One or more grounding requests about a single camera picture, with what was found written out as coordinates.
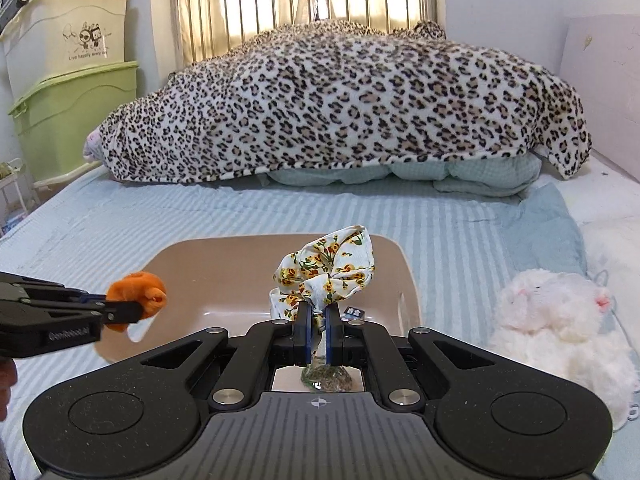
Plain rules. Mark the orange plush toy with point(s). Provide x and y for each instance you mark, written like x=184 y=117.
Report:
x=142 y=287

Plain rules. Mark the leopard print blanket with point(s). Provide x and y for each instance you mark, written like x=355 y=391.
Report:
x=350 y=100

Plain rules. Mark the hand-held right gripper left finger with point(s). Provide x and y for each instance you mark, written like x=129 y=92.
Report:
x=304 y=332

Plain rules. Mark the person's left hand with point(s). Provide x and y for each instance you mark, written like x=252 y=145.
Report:
x=6 y=385

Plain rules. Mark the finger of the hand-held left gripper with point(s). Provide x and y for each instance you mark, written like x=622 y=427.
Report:
x=50 y=290
x=122 y=312

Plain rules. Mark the light blue quilt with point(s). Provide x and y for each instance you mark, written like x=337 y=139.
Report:
x=475 y=175

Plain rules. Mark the white fluffy plush toy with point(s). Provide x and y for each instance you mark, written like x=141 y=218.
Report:
x=550 y=330

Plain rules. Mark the floral fabric scrunchie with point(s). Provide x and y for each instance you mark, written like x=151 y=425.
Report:
x=345 y=260

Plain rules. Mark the small black packet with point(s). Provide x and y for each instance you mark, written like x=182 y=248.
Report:
x=353 y=312

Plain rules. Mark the blue striped bed sheet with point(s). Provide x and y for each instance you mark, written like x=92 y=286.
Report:
x=200 y=220

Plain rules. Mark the green plastic storage box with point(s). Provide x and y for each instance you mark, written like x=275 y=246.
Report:
x=65 y=125

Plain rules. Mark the beige plastic storage box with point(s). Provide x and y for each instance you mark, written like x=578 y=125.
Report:
x=50 y=60

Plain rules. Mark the light blue cloth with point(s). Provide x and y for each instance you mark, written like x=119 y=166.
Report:
x=540 y=230

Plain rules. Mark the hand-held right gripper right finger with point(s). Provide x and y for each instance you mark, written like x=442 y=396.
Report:
x=331 y=332

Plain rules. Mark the brown plastic tray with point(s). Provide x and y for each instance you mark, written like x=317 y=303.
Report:
x=210 y=275

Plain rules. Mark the pink patterned pillow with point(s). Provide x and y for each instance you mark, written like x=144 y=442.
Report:
x=94 y=145

